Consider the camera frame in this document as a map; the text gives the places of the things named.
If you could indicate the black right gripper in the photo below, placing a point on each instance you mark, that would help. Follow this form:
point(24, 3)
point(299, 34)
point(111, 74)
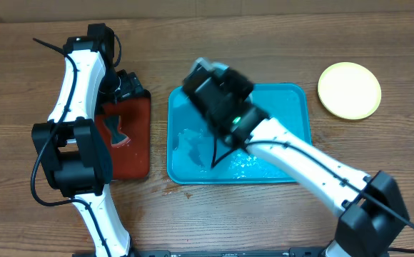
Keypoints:
point(238, 84)

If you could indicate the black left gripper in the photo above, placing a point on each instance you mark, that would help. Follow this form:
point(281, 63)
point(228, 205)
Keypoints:
point(132, 88)

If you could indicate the green plate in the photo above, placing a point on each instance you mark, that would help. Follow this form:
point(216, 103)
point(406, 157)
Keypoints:
point(349, 91)

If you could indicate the light blue plate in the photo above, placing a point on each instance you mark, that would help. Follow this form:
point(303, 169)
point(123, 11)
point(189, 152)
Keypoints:
point(234, 82)

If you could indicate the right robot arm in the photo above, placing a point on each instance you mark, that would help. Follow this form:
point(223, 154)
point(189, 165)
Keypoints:
point(370, 209)

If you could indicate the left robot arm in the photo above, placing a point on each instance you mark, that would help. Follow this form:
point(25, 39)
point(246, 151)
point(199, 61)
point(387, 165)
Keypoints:
point(73, 165)

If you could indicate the teal plastic tray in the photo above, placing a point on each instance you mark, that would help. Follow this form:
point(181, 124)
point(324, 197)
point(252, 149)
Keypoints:
point(190, 143)

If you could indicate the black red water tray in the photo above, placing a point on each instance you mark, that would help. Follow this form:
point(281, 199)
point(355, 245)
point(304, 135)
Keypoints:
point(131, 161)

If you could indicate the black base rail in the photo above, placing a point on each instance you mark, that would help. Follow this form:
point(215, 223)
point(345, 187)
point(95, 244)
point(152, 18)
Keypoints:
point(314, 251)

